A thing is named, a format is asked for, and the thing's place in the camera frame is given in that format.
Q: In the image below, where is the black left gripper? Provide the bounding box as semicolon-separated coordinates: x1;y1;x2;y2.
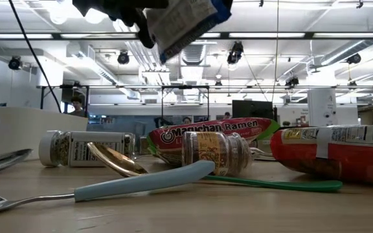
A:
72;0;170;49

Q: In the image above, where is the blue and white packet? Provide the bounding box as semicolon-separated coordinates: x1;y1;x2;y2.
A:
146;0;233;65

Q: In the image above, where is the pink and green ramen packet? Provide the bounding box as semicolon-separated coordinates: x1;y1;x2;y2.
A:
146;117;280;168

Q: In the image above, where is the spice jar with white lid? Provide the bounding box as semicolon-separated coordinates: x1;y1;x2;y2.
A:
38;130;136;168

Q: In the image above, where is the glass jar with yellow label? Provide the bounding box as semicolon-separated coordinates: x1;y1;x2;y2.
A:
182;131;254;177

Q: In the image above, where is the white plastic bin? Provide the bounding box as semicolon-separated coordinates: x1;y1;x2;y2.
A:
0;106;89;162

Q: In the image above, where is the small silver spoon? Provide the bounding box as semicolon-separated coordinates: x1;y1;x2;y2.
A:
249;147;275;162

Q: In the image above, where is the red noodle packet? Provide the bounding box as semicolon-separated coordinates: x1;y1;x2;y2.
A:
269;124;373;186

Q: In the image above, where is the black ceiling spotlight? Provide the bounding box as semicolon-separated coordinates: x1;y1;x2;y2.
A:
346;52;362;65
117;50;131;65
8;55;22;71
227;41;245;65
285;76;300;89

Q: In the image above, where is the clear plastic bin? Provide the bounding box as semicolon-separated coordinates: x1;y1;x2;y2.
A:
87;115;144;153

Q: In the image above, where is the black monitor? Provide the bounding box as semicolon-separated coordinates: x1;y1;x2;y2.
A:
231;100;277;121

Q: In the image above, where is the white pillar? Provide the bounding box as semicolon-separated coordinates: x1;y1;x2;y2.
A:
307;88;338;128

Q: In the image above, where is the silver air duct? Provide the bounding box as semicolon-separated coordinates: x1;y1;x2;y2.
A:
172;0;218;103

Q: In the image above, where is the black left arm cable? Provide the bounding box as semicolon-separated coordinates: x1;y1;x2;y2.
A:
8;0;63;114

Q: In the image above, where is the thin hanging cable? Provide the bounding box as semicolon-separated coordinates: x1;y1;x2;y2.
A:
271;0;280;104

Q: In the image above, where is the gold spoon with green handle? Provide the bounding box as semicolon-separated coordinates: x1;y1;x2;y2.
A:
87;142;344;194

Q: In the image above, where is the spoon with light blue handle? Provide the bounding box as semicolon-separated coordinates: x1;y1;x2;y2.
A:
0;161;216;216

